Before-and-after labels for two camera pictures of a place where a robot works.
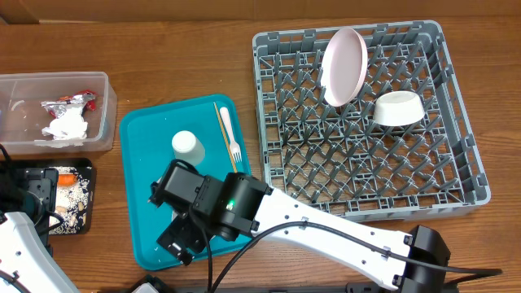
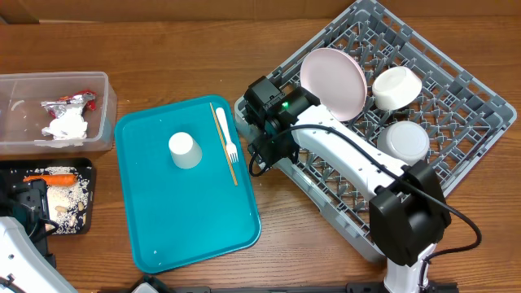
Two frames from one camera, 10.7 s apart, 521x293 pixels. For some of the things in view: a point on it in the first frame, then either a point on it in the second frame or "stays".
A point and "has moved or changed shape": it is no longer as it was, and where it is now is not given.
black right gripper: (182, 231) to (271, 151)
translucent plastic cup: (188, 147) stays
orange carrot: (67, 180) stays
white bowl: (398, 108) to (396, 88)
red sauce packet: (90, 104) stays
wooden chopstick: (225, 138) has moved or changed shape
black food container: (72, 203) stays
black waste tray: (76, 193) stays
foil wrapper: (58, 107) stays
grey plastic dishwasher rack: (339, 161) has moved or changed shape
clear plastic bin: (23, 117) stays
